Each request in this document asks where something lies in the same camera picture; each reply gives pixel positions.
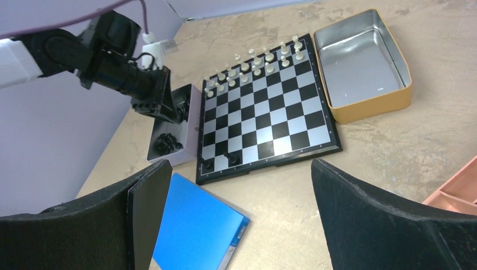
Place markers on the orange plastic tiered organizer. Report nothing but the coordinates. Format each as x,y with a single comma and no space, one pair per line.
458,194

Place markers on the pile of black chess pieces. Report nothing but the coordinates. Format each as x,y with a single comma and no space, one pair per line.
166,144

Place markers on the black chess piece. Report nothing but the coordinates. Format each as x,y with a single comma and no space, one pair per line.
233,159

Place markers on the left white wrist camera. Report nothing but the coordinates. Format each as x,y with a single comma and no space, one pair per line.
155,51

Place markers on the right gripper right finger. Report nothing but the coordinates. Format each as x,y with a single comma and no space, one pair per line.
367,227

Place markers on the black and silver chessboard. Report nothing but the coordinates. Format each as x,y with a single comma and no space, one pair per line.
265,128

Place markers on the blue folder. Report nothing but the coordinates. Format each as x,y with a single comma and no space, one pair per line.
198,230

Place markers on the black chess rook corner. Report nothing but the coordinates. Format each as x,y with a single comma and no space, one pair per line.
207,164

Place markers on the gold rectangular metal tin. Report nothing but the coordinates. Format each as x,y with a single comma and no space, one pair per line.
363,71

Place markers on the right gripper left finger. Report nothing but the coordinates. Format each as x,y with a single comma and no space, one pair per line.
115,227

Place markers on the white chess piece row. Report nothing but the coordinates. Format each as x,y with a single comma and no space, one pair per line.
287,67

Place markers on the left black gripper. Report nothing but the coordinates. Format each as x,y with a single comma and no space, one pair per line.
149,90

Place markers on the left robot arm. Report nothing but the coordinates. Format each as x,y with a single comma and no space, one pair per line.
101,54

